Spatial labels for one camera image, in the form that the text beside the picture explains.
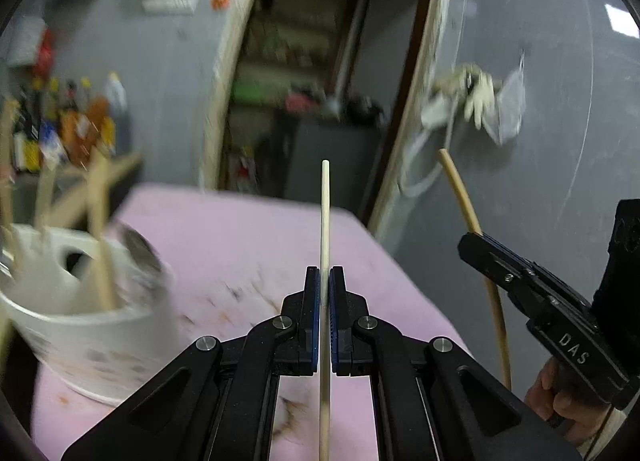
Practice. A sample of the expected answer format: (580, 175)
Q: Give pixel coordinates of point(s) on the white utensil holder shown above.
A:
(100, 341)

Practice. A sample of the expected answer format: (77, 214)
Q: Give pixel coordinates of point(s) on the white and blue bag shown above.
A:
(50, 143)

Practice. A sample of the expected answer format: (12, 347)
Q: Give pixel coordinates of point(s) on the orange snack packet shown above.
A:
(87, 131)

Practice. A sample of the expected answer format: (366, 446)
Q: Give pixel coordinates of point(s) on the grey cabinet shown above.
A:
(340, 161)

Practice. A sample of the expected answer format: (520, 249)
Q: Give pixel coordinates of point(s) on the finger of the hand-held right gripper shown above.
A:
(500, 261)

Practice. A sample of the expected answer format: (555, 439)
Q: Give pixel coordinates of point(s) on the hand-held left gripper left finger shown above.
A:
(314, 316)

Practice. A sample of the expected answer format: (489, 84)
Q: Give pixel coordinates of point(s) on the beige wooden shelf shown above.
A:
(125, 166)

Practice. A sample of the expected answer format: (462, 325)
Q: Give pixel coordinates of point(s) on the dark metal pot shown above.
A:
(365, 111)

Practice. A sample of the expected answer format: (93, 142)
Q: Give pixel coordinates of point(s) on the pink cloth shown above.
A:
(298, 103)

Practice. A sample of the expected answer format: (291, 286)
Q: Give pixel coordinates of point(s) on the beige door frame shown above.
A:
(220, 91)

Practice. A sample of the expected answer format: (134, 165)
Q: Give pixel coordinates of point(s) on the green box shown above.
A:
(247, 93)

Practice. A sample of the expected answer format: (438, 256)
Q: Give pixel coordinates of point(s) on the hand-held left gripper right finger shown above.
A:
(336, 316)

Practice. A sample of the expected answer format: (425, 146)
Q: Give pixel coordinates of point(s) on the clear plastic bag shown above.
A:
(507, 106)

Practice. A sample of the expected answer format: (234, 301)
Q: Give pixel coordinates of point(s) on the pink floral tablecloth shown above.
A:
(225, 241)

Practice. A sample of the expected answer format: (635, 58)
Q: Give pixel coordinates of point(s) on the person's right hand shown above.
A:
(575, 416)

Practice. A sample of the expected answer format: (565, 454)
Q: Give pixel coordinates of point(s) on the red bottle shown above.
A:
(242, 171)

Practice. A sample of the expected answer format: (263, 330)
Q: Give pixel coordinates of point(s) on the dark sauce bottle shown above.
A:
(25, 136)

